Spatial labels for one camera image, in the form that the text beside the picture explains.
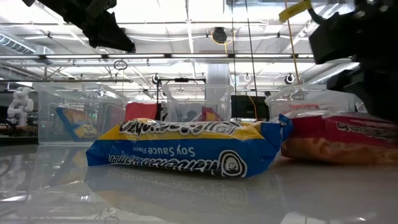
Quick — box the orange Maruchan noodle pack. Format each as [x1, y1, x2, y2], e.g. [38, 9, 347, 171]
[290, 103, 322, 111]

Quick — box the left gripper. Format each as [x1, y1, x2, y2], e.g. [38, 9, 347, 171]
[21, 0, 137, 53]

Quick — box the red rectangular panel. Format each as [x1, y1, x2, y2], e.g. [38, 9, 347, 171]
[124, 101, 160, 121]

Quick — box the black computer monitor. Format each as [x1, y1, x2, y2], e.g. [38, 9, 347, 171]
[230, 95, 270, 120]

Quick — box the blue yellow Maruchan noodle pack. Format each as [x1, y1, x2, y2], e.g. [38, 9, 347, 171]
[55, 106, 102, 142]
[86, 117, 294, 179]

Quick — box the thin black hanging cable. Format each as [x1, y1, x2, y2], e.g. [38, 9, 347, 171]
[230, 0, 237, 122]

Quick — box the long ceiling light strip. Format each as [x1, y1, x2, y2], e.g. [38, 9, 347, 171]
[0, 53, 315, 60]

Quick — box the ceiling cable reel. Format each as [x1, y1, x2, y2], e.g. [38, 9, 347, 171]
[210, 27, 237, 46]

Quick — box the yellow power cable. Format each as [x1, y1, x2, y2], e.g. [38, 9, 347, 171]
[283, 0, 302, 85]

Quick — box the clear plastic bin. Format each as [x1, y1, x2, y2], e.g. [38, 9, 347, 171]
[161, 83, 234, 123]
[32, 81, 130, 146]
[264, 83, 357, 121]

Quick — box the maroon Maruchan noodle pack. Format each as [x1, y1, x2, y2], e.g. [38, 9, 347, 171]
[279, 109, 398, 166]
[192, 105, 223, 122]

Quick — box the yellow cable tag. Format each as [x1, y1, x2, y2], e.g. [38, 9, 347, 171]
[278, 0, 313, 22]

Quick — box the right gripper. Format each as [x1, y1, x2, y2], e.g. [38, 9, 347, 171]
[308, 0, 398, 124]

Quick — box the white robot figure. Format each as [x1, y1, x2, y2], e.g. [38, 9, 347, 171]
[6, 86, 34, 127]

